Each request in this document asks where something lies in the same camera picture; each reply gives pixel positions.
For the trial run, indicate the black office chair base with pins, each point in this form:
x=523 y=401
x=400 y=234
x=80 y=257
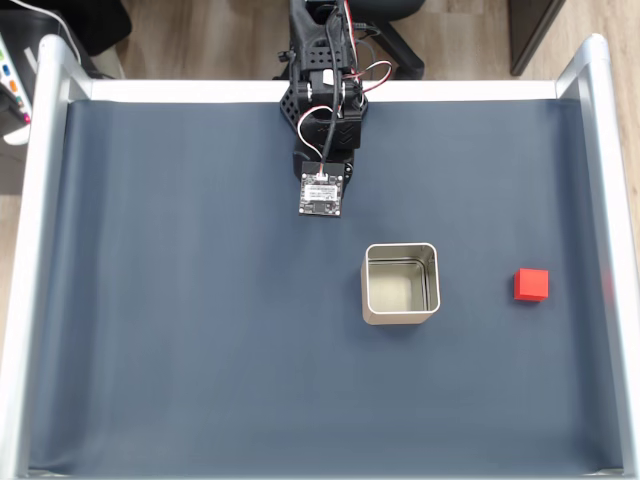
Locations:
x=400 y=45

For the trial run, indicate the bare camera circuit board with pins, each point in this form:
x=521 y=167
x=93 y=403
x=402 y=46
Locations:
x=321 y=195

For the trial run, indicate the black bag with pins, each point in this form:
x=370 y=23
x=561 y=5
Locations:
x=95 y=22

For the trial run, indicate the white device with coloured buttons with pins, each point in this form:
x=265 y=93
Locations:
x=12 y=75

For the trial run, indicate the blue-grey table mat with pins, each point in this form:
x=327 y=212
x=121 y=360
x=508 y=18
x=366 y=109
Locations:
x=200 y=325

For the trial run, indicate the dark wooden cabinet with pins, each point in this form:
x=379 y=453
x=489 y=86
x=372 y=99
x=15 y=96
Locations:
x=532 y=30

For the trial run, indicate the square metal tin container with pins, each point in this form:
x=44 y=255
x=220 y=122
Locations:
x=400 y=287

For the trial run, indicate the red cube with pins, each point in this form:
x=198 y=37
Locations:
x=531 y=284

